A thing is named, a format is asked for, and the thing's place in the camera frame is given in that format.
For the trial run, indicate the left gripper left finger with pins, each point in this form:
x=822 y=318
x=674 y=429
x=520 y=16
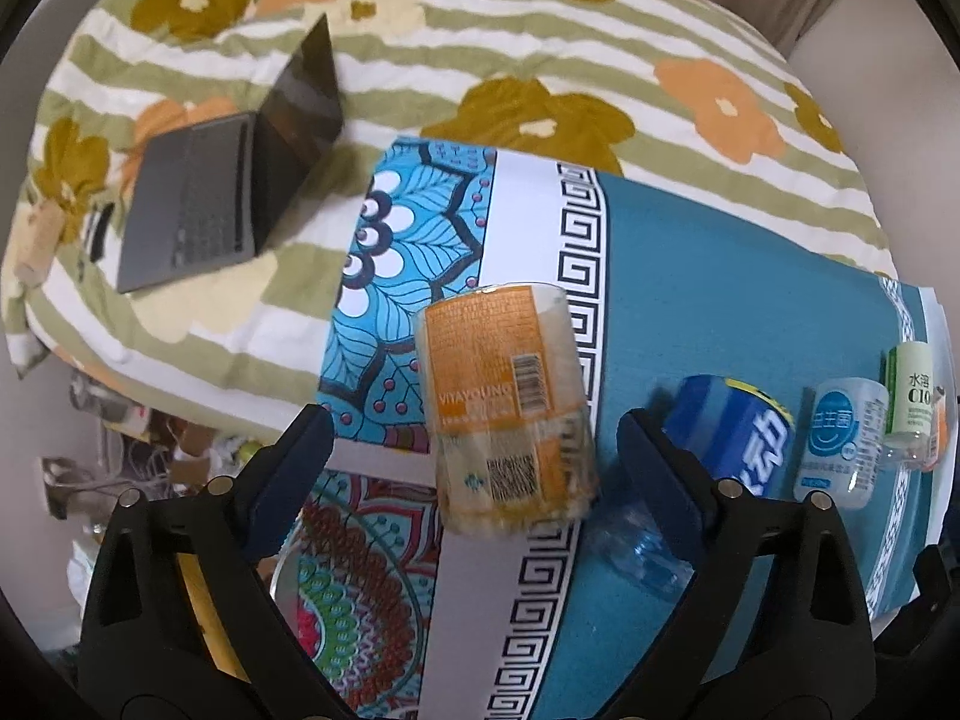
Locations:
x=178 y=622

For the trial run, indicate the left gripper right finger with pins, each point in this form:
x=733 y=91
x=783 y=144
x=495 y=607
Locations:
x=773 y=623

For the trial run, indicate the orange label clear cup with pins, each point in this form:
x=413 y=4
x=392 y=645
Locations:
x=506 y=410

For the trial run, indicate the white blue label cup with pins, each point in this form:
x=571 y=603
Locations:
x=843 y=441

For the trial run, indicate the blue label plastic cup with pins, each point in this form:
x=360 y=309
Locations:
x=648 y=530

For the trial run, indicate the green white label cup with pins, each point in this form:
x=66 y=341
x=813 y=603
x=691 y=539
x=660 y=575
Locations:
x=909 y=380

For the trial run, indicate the teal patterned tablecloth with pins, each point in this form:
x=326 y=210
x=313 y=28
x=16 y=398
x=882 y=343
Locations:
x=405 y=620

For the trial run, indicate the black smartphone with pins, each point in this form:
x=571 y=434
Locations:
x=97 y=232

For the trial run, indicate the floral striped duvet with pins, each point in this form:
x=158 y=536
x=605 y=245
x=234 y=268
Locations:
x=680 y=93

